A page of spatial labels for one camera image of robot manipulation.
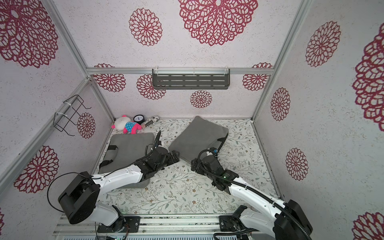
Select aluminium front rail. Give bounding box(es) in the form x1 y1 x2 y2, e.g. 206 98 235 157
52 214 238 238

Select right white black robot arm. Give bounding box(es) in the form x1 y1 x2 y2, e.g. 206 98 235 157
191 148 313 240

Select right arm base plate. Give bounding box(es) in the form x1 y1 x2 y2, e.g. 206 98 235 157
219 215 257 232

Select small striped tool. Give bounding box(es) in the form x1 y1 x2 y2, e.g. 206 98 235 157
141 116 160 129

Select black wire wall rack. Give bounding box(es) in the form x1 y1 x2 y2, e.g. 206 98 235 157
52 95 91 137

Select black round gauge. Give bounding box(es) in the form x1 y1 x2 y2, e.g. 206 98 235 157
133 115 146 125

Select pink white plush toy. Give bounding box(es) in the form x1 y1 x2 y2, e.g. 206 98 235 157
111 115 143 135

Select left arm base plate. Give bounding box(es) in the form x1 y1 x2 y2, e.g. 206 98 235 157
97 216 141 233

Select grey metal wall shelf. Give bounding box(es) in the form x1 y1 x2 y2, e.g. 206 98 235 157
152 69 231 90

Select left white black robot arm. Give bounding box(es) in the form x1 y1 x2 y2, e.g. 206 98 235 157
58 133 180 232

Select grey laptop bag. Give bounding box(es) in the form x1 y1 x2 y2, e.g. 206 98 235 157
169 116 229 164
98 133 155 174

